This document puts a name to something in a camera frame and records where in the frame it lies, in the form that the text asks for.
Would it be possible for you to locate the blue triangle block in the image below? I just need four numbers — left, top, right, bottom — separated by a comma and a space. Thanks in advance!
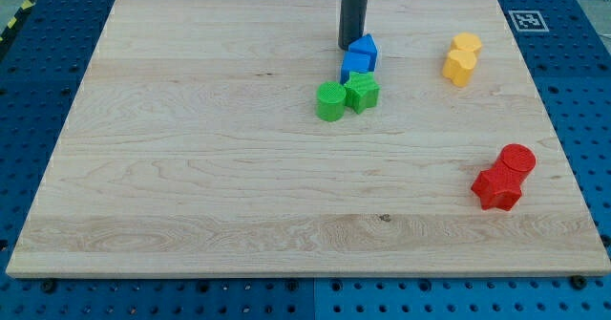
348, 33, 378, 72

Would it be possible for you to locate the blue cube block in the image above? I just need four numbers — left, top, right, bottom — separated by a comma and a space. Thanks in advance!
340, 52, 370, 84

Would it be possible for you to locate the green cylinder block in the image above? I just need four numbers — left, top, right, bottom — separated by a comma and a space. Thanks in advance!
316, 81, 347, 121

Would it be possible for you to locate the green star block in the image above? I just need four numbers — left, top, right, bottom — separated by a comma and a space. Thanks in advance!
344, 72, 380, 114

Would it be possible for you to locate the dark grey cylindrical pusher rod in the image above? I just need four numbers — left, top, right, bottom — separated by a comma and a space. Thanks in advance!
338, 0, 368, 51

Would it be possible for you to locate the yellow heart block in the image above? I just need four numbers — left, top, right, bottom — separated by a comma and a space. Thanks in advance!
442, 50, 477, 87

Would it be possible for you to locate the yellow hexagon block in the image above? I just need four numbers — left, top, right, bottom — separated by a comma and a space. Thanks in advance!
451, 32, 483, 56

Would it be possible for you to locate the red star block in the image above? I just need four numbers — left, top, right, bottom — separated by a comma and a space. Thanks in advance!
471, 167, 527, 211

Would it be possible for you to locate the red cylinder block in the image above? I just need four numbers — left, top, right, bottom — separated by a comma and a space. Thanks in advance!
495, 143, 537, 181

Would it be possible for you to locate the white fiducial marker tag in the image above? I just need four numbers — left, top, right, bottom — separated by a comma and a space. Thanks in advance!
509, 10, 549, 32

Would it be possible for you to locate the black and yellow hazard tape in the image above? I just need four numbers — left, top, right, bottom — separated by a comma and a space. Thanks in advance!
1, 0, 36, 45

